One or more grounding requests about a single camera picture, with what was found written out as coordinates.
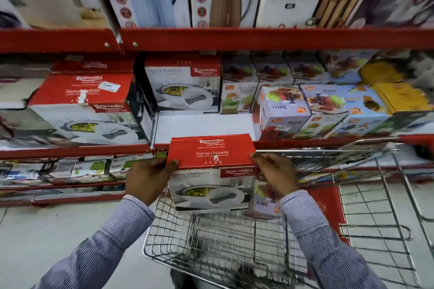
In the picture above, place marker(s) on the person's right hand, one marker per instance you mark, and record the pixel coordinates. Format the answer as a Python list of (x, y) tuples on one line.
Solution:
[(279, 177)]

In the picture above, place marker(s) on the person's left hand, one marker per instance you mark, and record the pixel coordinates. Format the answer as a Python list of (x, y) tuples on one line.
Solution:
[(144, 180)]

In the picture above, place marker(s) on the person's left thumb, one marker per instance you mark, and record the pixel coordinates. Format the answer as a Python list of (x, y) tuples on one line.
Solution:
[(168, 165)]

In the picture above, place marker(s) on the person's right thumb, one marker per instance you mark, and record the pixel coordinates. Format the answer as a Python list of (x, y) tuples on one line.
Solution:
[(260, 158)]

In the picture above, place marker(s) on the person's left forearm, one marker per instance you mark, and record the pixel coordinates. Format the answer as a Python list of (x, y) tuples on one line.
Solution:
[(101, 248)]

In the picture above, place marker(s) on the person's right forearm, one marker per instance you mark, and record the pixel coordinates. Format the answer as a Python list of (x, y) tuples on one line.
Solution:
[(325, 248)]

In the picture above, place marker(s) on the white juicer box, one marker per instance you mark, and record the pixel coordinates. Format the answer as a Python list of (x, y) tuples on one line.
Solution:
[(261, 205)]

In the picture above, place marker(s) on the stack of colourful juicer boxes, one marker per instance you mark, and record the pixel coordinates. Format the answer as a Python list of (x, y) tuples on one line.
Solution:
[(305, 95)]

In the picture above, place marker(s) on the red cart seat flap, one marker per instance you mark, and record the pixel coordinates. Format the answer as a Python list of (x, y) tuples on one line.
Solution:
[(327, 204)]

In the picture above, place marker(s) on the row of small white boxes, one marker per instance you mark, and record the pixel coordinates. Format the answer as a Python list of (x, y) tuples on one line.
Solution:
[(74, 168)]

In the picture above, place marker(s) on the large red white casserole box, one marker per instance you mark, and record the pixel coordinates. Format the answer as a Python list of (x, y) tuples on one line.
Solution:
[(84, 112)]

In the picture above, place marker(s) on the person's dark trousers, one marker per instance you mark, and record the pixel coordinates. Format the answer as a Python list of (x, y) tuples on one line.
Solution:
[(183, 280)]

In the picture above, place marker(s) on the red metal shelf rack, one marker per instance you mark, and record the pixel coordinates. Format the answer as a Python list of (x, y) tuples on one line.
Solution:
[(237, 38)]

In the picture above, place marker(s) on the yellow box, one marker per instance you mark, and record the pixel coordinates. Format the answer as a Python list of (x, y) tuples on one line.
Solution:
[(403, 97), (379, 72)]

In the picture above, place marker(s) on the blurred grey white box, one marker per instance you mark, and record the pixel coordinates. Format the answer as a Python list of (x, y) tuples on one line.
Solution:
[(20, 122)]

